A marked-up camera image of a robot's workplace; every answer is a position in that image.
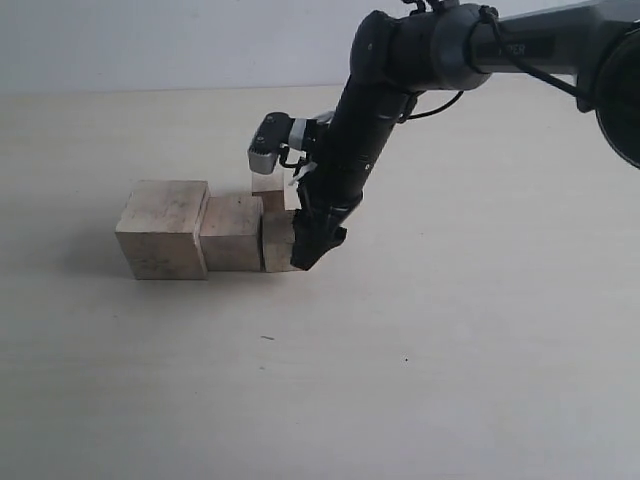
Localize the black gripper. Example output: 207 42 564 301
291 79 414 271

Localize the smallest wooden cube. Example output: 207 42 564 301
251 170 286 213

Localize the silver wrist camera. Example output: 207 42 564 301
247 112 299 176

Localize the second largest wooden cube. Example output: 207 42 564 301
200 195 263 272

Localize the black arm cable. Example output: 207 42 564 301
399 0 591 121

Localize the third largest wooden cube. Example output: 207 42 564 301
262 210 299 273

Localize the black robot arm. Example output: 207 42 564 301
291 1 639 270

